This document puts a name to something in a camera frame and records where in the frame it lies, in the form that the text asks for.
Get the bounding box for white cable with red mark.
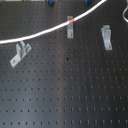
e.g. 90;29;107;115
0;0;108;45

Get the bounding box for left blue table clamp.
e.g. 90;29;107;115
48;0;54;7

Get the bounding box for blue table clamp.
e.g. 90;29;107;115
48;0;54;7
84;0;91;5

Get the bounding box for right blue table clamp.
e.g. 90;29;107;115
84;0;91;5

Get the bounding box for middle grey metal clip bracket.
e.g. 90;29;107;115
67;16;74;39

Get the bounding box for grey metal clip bracket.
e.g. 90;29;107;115
10;41;31;67
67;16;74;39
101;25;112;50

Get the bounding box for left grey metal clip bracket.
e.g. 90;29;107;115
10;41;31;67

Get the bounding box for right grey metal clip bracket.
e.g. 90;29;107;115
101;25;112;50

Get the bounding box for white cable loop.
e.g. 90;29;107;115
121;6;128;24

